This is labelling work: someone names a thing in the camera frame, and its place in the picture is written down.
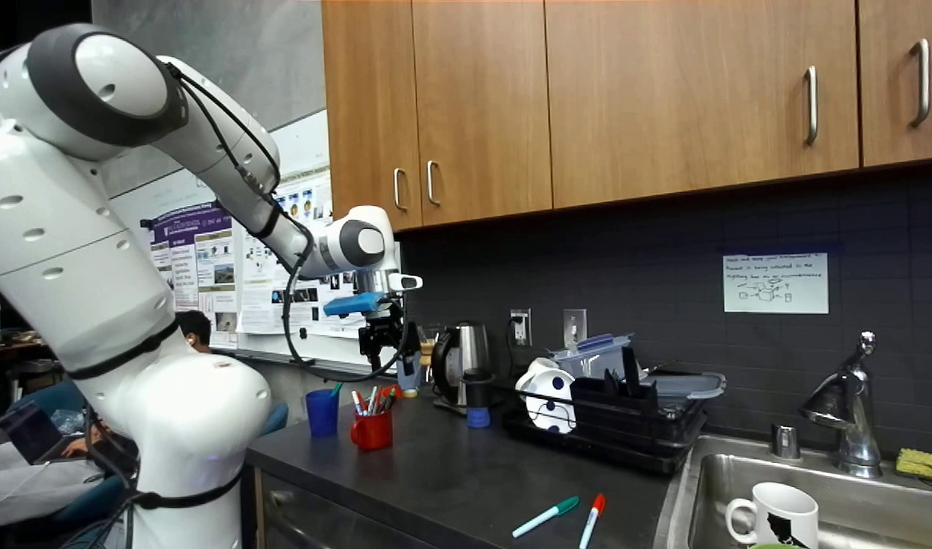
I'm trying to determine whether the person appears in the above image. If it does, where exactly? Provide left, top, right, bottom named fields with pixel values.
left=0, top=309, right=217, bottom=528

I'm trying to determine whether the bundle of pens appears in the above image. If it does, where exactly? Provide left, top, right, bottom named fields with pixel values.
left=351, top=384, right=399, bottom=417

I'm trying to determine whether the laptop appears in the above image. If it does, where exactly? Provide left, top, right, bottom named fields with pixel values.
left=0, top=401, right=79, bottom=466

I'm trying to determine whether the white paper note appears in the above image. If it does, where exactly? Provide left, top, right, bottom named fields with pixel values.
left=722, top=252, right=830, bottom=315

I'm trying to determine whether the black cable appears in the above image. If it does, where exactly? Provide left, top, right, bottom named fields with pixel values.
left=504, top=316, right=525, bottom=386

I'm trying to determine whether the wall switch plate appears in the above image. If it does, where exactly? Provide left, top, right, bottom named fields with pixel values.
left=562, top=308, right=588, bottom=351

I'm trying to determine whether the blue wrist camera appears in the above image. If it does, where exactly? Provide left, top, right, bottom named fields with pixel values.
left=323, top=292, right=390, bottom=319

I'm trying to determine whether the grey container lid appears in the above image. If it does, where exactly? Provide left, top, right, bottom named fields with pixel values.
left=648, top=369, right=728, bottom=402

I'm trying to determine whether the wooden cabinet door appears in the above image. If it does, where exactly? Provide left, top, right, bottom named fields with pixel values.
left=544, top=0, right=861, bottom=210
left=412, top=0, right=554, bottom=228
left=856, top=0, right=932, bottom=169
left=320, top=0, right=423, bottom=233

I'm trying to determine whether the steel electric kettle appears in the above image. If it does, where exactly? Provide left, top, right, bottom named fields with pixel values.
left=432, top=322, right=492, bottom=417

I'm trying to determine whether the purple poster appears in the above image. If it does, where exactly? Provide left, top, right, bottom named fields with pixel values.
left=141, top=201, right=243, bottom=348

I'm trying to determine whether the black and blue tumbler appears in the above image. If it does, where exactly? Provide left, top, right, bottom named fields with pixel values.
left=462, top=368, right=495, bottom=429

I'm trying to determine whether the white poster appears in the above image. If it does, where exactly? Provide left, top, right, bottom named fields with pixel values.
left=236, top=171, right=364, bottom=339

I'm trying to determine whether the chrome tap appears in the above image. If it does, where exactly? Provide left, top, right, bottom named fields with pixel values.
left=799, top=330, right=885, bottom=480

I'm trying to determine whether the black dish rack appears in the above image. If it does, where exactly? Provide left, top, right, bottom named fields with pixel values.
left=501, top=372, right=709, bottom=477

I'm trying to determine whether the small bottle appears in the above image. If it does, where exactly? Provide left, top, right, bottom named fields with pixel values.
left=395, top=352, right=423, bottom=400

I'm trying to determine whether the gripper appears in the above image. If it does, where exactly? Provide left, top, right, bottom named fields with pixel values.
left=358, top=302, right=421, bottom=374

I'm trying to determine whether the clear container with blue lid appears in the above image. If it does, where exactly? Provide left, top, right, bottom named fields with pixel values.
left=549, top=332, right=635, bottom=380

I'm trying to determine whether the white mug with black print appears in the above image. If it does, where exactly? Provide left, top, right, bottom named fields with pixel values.
left=725, top=481, right=820, bottom=549

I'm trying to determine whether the steel sink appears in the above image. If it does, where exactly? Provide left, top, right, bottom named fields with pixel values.
left=686, top=433, right=932, bottom=549

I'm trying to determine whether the red cup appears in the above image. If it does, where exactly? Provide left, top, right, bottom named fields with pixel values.
left=349, top=409, right=395, bottom=451

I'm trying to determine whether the chrome sink fitting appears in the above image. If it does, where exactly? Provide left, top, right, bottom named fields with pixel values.
left=770, top=423, right=802, bottom=461

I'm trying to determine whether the white plate with blue dots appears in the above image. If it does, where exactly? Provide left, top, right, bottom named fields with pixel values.
left=515, top=357, right=578, bottom=435

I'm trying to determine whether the black utensil holder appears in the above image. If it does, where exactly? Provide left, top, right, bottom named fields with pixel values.
left=570, top=347, right=659, bottom=429

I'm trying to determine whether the blue cup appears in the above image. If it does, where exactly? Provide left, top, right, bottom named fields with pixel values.
left=305, top=388, right=342, bottom=438

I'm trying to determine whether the yellow sponge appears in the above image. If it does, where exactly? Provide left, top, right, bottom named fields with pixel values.
left=895, top=448, right=932, bottom=488

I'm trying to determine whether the wooden wall cabinet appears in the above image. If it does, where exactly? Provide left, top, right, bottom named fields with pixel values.
left=320, top=0, right=932, bottom=233

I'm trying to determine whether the red pen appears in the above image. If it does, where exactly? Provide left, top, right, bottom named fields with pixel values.
left=577, top=493, right=606, bottom=549

